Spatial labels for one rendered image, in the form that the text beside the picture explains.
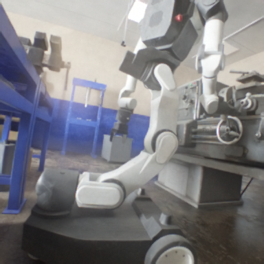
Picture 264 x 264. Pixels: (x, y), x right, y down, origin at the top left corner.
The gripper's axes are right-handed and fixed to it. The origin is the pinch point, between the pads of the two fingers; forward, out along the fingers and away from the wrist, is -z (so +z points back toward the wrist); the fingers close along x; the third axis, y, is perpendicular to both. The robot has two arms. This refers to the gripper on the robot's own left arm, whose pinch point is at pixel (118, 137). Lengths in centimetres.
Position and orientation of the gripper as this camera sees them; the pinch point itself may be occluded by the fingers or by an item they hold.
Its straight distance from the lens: 105.5
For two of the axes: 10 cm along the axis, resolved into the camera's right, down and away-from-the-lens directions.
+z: 2.3, -9.7, 0.0
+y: -6.7, -1.6, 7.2
